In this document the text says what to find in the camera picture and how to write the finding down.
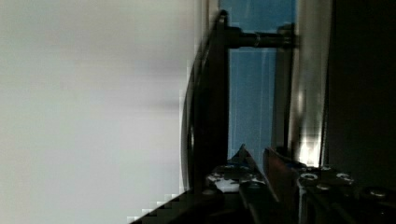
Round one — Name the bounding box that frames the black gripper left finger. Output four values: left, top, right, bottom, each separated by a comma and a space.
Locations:
205, 145, 279, 224

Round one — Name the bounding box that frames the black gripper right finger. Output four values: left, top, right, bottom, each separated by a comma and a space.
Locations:
263, 148, 355, 224

